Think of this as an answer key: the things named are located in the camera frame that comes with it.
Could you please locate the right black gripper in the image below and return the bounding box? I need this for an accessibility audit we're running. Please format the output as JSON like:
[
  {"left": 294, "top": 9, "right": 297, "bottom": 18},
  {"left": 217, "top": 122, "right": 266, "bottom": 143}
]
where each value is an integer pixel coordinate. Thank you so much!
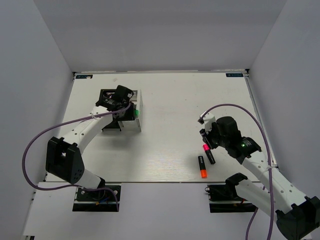
[{"left": 199, "top": 122, "right": 229, "bottom": 150}]

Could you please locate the black green-capped marker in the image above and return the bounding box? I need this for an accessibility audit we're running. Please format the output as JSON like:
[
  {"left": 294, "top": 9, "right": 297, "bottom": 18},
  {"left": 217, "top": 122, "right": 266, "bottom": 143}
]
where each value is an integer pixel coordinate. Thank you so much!
[{"left": 134, "top": 109, "right": 140, "bottom": 118}]

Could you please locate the pink capped black highlighter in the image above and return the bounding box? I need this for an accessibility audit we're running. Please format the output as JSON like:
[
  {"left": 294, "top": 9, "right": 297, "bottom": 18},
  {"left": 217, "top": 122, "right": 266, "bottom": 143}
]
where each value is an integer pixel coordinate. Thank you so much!
[{"left": 202, "top": 144, "right": 216, "bottom": 165}]

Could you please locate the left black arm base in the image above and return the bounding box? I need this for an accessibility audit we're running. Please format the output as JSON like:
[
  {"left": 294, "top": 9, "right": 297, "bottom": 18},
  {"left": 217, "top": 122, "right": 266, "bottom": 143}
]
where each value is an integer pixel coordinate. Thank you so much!
[{"left": 72, "top": 184, "right": 122, "bottom": 213}]

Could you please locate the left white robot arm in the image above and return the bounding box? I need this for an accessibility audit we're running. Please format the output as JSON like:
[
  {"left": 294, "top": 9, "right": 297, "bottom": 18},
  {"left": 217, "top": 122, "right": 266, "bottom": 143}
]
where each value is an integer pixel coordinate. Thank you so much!
[{"left": 45, "top": 85, "right": 137, "bottom": 200}]

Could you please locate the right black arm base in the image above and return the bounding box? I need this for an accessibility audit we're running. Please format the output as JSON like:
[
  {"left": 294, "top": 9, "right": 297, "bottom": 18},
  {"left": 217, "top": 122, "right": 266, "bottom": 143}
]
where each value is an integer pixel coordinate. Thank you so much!
[{"left": 204, "top": 184, "right": 256, "bottom": 214}]

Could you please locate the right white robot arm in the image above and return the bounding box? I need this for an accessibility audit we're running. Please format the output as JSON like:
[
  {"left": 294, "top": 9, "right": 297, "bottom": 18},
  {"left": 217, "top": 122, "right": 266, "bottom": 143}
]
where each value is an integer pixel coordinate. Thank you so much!
[{"left": 199, "top": 113, "right": 320, "bottom": 240}]

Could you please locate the black pen holder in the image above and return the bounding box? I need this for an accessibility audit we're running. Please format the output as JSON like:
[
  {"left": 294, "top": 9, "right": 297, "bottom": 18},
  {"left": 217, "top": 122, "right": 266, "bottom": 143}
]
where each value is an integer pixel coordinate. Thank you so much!
[{"left": 95, "top": 89, "right": 124, "bottom": 131}]

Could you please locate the white pen holder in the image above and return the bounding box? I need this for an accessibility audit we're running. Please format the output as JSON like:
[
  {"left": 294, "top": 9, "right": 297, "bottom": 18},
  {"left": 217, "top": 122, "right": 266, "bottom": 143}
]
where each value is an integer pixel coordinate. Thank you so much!
[{"left": 118, "top": 89, "right": 143, "bottom": 132}]

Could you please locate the orange capped black highlighter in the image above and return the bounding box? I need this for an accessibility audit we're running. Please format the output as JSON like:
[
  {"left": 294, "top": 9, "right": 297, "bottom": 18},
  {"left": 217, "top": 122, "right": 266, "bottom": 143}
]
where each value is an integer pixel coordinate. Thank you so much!
[{"left": 197, "top": 155, "right": 208, "bottom": 179}]

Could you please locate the left blue table label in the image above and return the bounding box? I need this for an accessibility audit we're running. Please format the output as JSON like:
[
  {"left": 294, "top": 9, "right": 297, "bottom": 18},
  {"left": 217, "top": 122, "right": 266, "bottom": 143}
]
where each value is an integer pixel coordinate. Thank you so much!
[{"left": 75, "top": 74, "right": 93, "bottom": 79}]

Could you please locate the blue table label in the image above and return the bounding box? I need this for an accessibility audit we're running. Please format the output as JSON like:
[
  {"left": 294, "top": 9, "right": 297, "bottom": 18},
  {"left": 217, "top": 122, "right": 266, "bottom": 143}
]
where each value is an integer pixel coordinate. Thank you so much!
[
  {"left": 75, "top": 74, "right": 93, "bottom": 79},
  {"left": 225, "top": 73, "right": 244, "bottom": 78}
]

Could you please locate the right blue table label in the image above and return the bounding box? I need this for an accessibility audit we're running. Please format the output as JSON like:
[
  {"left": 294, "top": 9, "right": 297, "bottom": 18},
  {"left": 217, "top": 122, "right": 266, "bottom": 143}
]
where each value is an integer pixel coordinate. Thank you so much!
[{"left": 225, "top": 73, "right": 244, "bottom": 78}]

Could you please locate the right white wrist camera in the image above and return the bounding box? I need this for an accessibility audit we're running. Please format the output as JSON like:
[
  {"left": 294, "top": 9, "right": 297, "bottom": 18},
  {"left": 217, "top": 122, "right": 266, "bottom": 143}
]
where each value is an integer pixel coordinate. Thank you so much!
[{"left": 198, "top": 112, "right": 216, "bottom": 133}]

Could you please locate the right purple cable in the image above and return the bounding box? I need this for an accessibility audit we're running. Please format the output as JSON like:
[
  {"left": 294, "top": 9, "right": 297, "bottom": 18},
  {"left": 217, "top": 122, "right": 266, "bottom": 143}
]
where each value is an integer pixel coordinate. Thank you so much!
[{"left": 198, "top": 103, "right": 276, "bottom": 240}]

